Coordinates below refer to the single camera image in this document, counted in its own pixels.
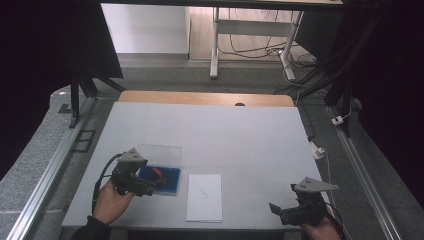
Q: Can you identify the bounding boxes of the aluminium rail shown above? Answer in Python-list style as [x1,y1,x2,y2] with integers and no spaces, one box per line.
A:
[5,96,98,240]
[325,105,403,240]

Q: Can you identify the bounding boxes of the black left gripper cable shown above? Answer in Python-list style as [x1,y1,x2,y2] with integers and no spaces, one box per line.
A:
[91,152,125,214]

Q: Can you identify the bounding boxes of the white paper sheet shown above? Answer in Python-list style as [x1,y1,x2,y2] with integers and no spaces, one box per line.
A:
[185,173,224,224]

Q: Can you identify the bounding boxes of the white desk frame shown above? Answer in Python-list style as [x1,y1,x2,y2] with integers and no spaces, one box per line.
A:
[209,7,305,82]

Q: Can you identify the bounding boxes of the white table cover board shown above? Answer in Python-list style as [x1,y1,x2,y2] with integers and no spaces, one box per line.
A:
[61,101,322,231]

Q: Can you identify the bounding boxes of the black floor cables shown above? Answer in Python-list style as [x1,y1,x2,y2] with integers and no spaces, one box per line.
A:
[218,8,329,96]

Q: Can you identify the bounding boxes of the person's left hand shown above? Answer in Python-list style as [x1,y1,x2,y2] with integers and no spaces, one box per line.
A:
[92,179,136,225]

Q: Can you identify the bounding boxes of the blue ink pad box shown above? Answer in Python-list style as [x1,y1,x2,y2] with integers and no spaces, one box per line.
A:
[137,143,183,196]

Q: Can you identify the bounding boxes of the black metal stand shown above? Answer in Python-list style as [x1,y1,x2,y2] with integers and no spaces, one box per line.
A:
[58,59,127,130]
[293,0,394,138]

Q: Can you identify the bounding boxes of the wooden table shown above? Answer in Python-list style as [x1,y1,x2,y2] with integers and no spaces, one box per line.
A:
[118,89,296,108]

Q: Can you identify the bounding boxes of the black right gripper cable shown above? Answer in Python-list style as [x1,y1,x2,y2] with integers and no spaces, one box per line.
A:
[323,206,347,240]

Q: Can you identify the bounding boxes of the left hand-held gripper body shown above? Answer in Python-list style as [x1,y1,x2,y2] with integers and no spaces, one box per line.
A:
[110,147,150,197]

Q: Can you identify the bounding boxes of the person's right hand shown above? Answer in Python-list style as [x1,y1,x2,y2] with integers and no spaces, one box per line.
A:
[299,216,343,240]

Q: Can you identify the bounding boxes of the white plug with cable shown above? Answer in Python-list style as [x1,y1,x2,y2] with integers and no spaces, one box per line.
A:
[309,141,332,183]

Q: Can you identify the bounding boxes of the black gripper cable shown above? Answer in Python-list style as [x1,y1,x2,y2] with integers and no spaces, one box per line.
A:
[323,206,347,240]
[91,152,125,214]

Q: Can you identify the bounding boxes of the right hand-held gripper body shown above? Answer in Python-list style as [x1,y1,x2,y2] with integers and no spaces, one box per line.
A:
[280,176,340,228]

